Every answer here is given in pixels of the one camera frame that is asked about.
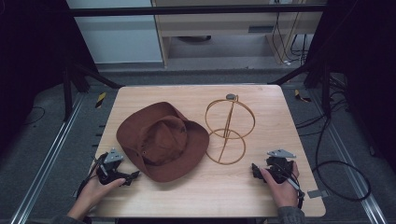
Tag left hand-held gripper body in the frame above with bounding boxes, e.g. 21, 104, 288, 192
94, 147, 127, 186

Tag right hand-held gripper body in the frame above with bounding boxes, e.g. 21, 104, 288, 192
263, 148, 297, 185

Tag brown felt cowboy hat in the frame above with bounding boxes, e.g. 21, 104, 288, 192
116, 101, 210, 183

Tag person's left hand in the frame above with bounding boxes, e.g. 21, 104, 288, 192
78, 169, 127, 208

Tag person's right hand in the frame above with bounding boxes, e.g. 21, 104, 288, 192
260, 161, 302, 209

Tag yellow black tape strip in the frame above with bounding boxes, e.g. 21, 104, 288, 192
94, 91, 107, 109
293, 89, 312, 104

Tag black metal stand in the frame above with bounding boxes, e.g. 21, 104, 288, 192
61, 57, 125, 123
268, 60, 332, 119

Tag white cabinet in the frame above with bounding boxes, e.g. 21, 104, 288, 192
65, 0, 165, 65

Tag black curtain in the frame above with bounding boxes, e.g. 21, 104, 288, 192
306, 0, 396, 174
0, 0, 98, 157

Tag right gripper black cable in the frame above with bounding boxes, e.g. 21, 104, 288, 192
274, 162, 306, 210

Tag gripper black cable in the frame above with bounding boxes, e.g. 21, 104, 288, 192
76, 155, 108, 200
274, 162, 306, 210

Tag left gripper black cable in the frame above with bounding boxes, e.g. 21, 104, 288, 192
76, 155, 108, 200

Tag looped black floor cable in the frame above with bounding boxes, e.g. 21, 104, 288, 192
312, 116, 372, 203

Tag grey metal bracket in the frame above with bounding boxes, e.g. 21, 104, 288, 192
306, 189, 330, 200

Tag gold wire hat stand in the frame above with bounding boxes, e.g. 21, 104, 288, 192
204, 92, 257, 166

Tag aluminium floor rail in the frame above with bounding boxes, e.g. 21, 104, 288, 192
310, 89, 389, 224
9, 92, 86, 224

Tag black floor cables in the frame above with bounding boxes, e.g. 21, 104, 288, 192
294, 74, 351, 138

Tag thin black floor cable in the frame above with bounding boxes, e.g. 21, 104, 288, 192
21, 105, 47, 126

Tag bundle of hanging cables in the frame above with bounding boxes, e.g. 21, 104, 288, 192
271, 11, 310, 67

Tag black horizontal frame bar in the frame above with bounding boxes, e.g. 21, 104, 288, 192
66, 4, 329, 18

